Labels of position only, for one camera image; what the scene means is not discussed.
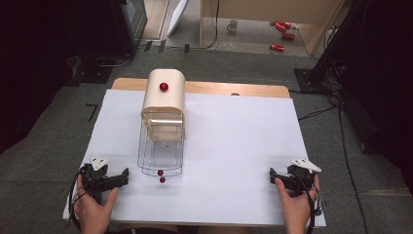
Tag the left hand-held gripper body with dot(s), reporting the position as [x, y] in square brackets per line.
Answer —
[94, 182]

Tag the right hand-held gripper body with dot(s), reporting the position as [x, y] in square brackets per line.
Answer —
[300, 178]

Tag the person's left hand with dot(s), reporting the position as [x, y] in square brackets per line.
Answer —
[94, 214]

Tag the person's right hand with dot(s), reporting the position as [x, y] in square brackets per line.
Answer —
[295, 211]

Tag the small red ball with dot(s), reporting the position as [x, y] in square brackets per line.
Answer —
[162, 179]

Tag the white table sheet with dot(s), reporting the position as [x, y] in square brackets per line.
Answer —
[233, 156]

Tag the clear plastic container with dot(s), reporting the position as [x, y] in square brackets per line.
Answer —
[160, 146]

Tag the cream box with red knob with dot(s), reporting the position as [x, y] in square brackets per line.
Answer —
[164, 94]

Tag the black stand base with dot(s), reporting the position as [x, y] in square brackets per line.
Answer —
[92, 73]
[308, 81]

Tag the red can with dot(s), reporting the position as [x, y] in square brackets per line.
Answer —
[281, 26]
[288, 36]
[277, 47]

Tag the black monitor cabinet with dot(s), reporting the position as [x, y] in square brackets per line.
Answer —
[130, 22]

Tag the beige mug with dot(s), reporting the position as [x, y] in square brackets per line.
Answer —
[232, 25]

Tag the light wooden shelf unit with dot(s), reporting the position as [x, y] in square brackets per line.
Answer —
[259, 13]

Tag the white board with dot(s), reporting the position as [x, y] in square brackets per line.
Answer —
[177, 16]

